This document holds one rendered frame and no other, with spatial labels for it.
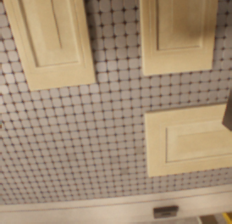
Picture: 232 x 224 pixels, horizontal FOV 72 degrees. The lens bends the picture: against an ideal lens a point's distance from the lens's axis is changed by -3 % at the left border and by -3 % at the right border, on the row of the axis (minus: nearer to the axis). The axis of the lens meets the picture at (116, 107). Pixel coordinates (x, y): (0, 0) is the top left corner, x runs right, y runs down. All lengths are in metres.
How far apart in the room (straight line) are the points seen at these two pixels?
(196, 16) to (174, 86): 0.19
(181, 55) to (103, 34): 0.21
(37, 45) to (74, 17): 0.12
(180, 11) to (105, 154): 0.48
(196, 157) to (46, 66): 0.57
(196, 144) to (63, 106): 0.45
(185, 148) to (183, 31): 0.37
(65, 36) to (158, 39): 0.24
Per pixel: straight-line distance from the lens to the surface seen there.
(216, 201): 0.92
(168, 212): 0.84
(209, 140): 0.64
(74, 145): 0.60
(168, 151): 0.61
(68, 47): 0.47
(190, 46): 0.50
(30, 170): 0.72
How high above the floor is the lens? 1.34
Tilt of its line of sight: 67 degrees down
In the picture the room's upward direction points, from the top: 177 degrees clockwise
